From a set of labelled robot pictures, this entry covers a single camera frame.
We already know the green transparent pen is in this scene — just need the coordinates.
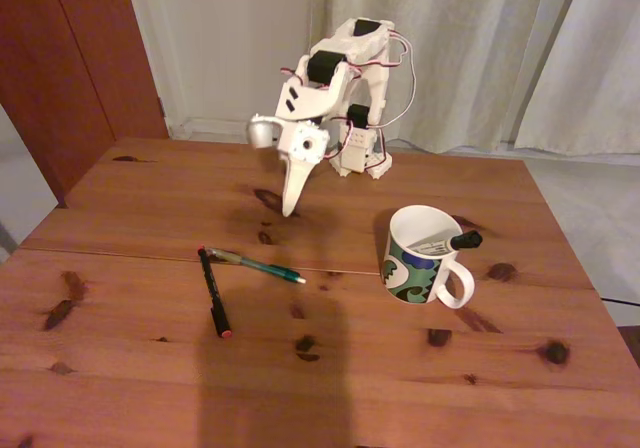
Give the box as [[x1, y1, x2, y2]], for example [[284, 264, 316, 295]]
[[204, 246, 308, 285]]

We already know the black pen red end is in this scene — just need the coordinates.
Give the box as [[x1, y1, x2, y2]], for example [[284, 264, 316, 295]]
[[197, 246, 234, 340]]

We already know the white marker black cap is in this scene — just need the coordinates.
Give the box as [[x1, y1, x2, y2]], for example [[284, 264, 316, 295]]
[[412, 229, 484, 257]]

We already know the white mug green blue pattern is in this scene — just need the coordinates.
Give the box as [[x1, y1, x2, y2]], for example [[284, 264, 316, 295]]
[[380, 204, 476, 311]]

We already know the brown wooden cabinet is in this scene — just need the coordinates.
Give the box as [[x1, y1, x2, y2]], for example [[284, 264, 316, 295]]
[[0, 0, 170, 209]]

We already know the silver camera box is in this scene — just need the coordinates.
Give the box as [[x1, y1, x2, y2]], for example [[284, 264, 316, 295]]
[[245, 113, 282, 150]]

